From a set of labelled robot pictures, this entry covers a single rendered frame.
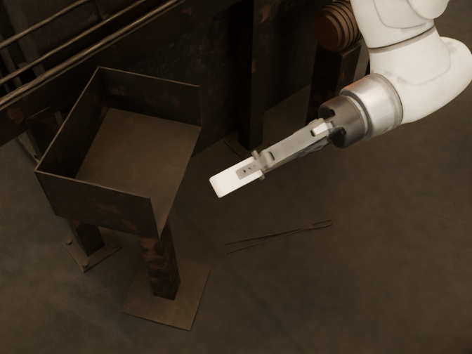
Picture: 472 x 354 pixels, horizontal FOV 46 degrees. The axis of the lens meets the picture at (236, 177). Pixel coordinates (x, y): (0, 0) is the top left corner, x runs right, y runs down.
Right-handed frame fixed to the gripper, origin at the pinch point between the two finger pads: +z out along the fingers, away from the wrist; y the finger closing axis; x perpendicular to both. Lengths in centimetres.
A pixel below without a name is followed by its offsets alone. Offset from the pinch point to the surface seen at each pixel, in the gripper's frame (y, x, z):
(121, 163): 31.0, 15.4, 11.4
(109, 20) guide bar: 39, 47, -1
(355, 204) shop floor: 87, -17, -51
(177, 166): 28.7, 9.7, 2.4
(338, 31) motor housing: 54, 26, -56
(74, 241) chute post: 95, 14, 31
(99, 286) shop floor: 88, -2, 29
